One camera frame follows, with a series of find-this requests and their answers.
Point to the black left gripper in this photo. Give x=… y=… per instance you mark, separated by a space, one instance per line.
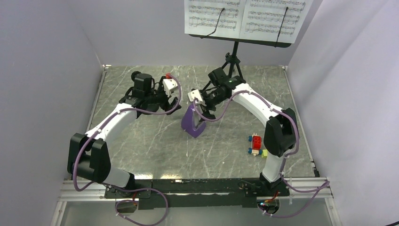
x=165 y=105

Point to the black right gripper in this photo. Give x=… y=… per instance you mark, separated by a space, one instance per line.
x=206 y=108

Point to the purple metronome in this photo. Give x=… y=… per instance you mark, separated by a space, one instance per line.
x=191 y=123

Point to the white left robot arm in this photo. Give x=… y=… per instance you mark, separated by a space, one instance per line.
x=89 y=157

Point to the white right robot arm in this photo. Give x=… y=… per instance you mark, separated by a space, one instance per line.
x=281 y=136

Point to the black desktop microphone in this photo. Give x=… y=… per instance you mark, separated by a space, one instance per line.
x=137 y=76

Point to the red toy block car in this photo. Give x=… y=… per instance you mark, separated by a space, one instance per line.
x=256 y=145

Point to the black tripod music stand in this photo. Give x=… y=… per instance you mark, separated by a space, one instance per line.
x=232 y=59

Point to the green orange toy block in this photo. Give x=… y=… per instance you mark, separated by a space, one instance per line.
x=264 y=153

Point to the left sheet music page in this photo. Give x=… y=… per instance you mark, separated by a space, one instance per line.
x=214 y=18

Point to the sheet music page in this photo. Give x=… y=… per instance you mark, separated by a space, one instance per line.
x=274 y=20
x=214 y=18

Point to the right sheet music page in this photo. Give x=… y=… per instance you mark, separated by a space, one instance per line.
x=274 y=20

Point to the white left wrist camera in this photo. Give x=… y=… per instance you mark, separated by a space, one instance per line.
x=169 y=84

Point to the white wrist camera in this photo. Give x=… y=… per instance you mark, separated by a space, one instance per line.
x=169 y=84
x=195 y=97

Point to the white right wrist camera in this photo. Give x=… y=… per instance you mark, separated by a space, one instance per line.
x=195 y=97

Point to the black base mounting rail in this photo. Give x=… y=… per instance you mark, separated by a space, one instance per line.
x=244 y=192

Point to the aluminium frame rail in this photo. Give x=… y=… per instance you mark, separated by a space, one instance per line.
x=299 y=188

